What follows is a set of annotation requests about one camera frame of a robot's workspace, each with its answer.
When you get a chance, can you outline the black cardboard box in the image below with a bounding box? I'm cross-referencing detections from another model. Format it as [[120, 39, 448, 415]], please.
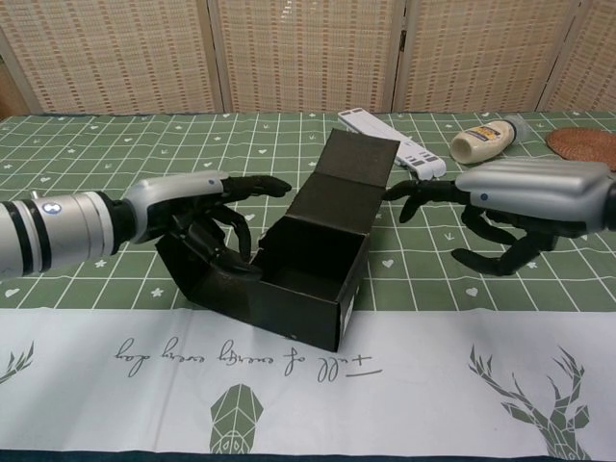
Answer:
[[154, 128, 400, 352]]

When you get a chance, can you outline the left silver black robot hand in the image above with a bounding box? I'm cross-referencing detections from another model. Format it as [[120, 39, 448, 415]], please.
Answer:
[[123, 168, 294, 280]]

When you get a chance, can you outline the round brown woven coaster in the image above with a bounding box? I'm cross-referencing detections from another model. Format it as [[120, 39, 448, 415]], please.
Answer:
[[545, 127, 616, 169]]

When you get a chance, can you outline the woven bamboo screen panel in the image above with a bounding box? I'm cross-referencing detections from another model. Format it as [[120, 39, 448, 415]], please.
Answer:
[[392, 0, 578, 115], [0, 0, 227, 116], [206, 0, 410, 115], [543, 0, 616, 113]]

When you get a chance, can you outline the white folding stand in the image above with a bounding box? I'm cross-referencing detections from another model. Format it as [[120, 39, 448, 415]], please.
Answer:
[[337, 108, 447, 182]]

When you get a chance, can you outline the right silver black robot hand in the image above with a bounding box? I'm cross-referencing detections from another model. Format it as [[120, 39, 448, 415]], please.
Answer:
[[383, 161, 615, 278]]

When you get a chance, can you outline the cream mayonnaise squeeze bottle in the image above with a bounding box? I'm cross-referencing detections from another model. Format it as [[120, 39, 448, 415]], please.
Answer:
[[450, 116, 533, 165]]

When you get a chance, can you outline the green checked deer tablecloth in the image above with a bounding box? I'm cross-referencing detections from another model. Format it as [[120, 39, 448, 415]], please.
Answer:
[[0, 109, 616, 462]]

